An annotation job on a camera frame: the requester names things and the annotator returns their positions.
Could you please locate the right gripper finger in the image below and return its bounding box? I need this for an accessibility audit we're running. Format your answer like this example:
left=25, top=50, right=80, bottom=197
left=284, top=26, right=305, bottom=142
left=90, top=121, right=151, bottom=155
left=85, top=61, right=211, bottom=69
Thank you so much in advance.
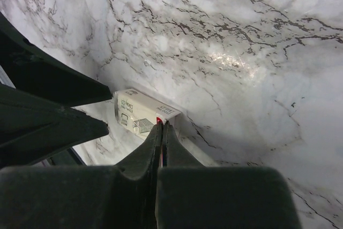
left=1, top=85, right=109, bottom=166
left=1, top=15, right=111, bottom=106

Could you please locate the staple box sleeve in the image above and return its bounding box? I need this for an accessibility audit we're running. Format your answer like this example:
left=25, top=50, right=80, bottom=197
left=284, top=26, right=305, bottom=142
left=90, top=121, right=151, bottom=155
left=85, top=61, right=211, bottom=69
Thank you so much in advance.
left=114, top=88, right=181, bottom=139

